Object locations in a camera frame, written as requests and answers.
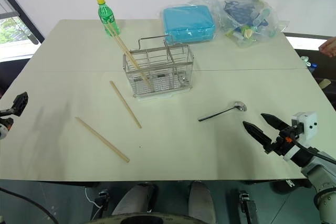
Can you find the steel spoon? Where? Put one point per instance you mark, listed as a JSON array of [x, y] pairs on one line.
[[240, 107]]

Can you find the black stand post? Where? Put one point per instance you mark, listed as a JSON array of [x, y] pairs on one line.
[[103, 199], [248, 207]]

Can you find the yellow green toy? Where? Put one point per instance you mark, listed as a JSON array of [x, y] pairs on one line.
[[247, 32]]

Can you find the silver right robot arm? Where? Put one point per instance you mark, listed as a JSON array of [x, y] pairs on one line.
[[324, 171]]

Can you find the grey rounded leg shape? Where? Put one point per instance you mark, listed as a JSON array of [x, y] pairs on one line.
[[202, 203], [134, 200]]

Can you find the blue pouch in plastic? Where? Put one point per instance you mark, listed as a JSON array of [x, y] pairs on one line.
[[189, 24]]

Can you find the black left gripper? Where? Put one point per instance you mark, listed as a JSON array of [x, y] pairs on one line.
[[5, 119]]

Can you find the black window frame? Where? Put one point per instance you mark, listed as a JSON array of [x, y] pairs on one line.
[[23, 11]]

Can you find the green plastic soda bottle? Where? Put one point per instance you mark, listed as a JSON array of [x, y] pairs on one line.
[[106, 16]]

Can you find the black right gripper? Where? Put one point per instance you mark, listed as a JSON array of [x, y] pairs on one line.
[[282, 145]]

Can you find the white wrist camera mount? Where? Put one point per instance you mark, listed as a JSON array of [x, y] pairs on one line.
[[2, 132], [308, 124]]

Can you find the clear plastic bag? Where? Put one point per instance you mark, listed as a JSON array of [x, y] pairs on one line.
[[202, 0]]

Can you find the clear bag of toys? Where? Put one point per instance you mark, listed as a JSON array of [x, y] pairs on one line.
[[274, 26]]

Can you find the dark blue patterned pouch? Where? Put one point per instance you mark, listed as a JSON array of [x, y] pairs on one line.
[[239, 11]]

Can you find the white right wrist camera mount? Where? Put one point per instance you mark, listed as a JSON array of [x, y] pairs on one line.
[[308, 124]]

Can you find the wooden spatula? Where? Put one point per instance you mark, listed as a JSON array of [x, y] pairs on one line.
[[325, 83]]

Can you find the wooden chopstick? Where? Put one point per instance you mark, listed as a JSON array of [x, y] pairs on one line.
[[117, 40], [121, 40], [102, 139], [126, 104]]

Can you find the black table foot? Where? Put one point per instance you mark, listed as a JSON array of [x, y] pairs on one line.
[[286, 186]]

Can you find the white drip tray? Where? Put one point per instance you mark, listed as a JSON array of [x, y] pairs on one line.
[[155, 98]]

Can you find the person's bare hand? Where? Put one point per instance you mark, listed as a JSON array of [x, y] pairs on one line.
[[329, 47]]

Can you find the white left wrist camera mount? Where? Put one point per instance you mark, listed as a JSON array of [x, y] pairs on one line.
[[2, 132]]

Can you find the blue capped bottle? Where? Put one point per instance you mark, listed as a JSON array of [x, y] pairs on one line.
[[312, 66]]

